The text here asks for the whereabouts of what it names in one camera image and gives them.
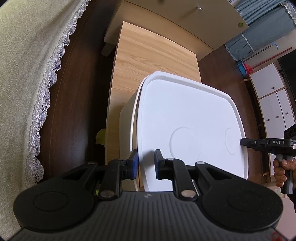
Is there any white plastic lid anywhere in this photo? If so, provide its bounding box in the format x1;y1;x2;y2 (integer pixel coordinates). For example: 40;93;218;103
136;74;250;192

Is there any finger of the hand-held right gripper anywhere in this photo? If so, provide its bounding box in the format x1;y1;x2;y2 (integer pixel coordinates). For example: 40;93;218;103
240;137;269;152

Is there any green sofa cover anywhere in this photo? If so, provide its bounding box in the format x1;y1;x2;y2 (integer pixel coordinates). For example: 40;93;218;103
0;0;93;232

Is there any blue lace-trimmed curtain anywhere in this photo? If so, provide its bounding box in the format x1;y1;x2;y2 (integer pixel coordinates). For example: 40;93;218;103
225;0;296;62

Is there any white plastic container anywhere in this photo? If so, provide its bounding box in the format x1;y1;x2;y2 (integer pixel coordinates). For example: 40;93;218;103
119;71;201;193

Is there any person's right hand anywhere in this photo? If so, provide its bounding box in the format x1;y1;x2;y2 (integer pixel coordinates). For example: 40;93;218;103
273;158;296;189

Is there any wooden stool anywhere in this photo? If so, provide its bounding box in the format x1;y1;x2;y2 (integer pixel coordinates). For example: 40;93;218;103
105;21;201;193

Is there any yellow plastic object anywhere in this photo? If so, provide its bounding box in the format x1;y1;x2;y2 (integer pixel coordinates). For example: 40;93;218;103
95;128;107;146

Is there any black television unit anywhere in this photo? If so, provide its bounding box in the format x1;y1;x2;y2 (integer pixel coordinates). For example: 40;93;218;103
277;54;296;103

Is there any white cabinet with wooden frame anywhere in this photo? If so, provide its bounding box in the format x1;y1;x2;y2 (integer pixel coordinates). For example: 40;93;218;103
245;62;296;177

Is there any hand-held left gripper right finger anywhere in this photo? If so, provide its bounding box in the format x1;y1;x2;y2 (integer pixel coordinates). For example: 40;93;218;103
154;149;234;201

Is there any beige cabinet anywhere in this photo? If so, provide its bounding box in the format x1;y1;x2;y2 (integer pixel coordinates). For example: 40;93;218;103
100;0;250;61

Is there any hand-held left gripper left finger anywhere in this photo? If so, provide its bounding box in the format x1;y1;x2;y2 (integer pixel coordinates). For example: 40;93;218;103
62;149;139;201

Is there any blue plastic dustpan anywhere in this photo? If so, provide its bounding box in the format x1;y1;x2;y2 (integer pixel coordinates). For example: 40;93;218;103
237;60;247;75

